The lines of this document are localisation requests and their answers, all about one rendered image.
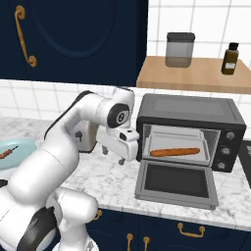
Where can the wooden wall shelf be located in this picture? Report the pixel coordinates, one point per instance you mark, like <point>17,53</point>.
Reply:
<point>196,76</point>

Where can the light blue plate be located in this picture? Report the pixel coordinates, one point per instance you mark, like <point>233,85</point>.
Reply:
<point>19,155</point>

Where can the kebab skewer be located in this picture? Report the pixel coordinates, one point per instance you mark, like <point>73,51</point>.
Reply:
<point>8,152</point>

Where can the baguette bread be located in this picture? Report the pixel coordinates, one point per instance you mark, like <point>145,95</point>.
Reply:
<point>175,152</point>

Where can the brown bottle with black cap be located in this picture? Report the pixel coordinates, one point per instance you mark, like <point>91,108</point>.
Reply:
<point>230,60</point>

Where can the grey jar with dark lid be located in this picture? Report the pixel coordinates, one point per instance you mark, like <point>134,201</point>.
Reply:
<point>179,50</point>

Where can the black toaster oven knob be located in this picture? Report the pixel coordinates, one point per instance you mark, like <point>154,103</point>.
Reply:
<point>225,150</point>
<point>230,135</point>
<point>221,165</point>

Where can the navy base cupboard door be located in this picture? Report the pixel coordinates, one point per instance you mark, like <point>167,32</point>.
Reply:
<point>114,232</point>

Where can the navy base cupboard drawer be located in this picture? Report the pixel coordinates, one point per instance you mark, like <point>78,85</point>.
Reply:
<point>196,240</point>

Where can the white toaster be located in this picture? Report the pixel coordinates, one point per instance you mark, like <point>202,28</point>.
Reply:
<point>85,139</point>

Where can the navy wall cupboard door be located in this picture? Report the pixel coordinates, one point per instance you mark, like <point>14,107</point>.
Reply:
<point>81,39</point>

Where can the grey oven tray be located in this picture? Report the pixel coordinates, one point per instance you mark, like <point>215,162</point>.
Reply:
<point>178,139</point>

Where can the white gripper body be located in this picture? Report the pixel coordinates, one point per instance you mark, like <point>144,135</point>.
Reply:
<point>112,142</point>

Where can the grey toaster oven door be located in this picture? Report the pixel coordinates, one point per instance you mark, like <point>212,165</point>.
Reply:
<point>176,183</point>

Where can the black toaster oven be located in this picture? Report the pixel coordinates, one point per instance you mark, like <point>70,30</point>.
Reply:
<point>189,109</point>

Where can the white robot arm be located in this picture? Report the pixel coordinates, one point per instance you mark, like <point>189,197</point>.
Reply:
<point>42,170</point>

